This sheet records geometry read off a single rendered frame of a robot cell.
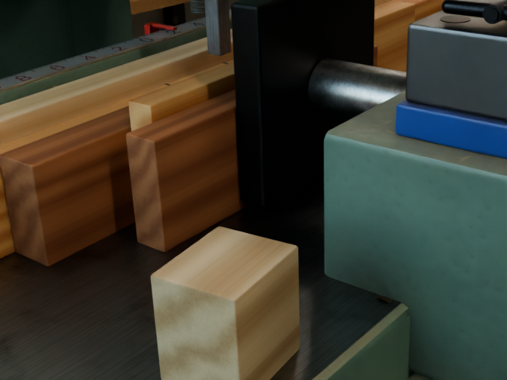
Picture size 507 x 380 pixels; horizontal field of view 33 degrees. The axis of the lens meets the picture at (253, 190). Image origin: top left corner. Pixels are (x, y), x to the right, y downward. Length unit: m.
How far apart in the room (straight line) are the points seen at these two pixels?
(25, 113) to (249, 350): 0.17
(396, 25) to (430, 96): 0.21
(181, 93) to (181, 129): 0.03
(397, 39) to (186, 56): 0.13
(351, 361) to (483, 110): 0.09
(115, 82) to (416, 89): 0.17
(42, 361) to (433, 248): 0.14
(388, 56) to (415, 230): 0.22
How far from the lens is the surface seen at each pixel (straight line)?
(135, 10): 2.64
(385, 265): 0.32
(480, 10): 0.29
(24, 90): 0.41
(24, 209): 0.35
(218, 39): 0.45
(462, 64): 0.29
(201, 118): 0.36
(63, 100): 0.40
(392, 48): 0.51
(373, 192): 0.31
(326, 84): 0.38
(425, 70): 0.29
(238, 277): 0.26
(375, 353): 0.30
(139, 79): 0.43
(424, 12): 0.61
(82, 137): 0.36
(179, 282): 0.26
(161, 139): 0.34
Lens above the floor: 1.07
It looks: 24 degrees down
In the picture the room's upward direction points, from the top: 2 degrees counter-clockwise
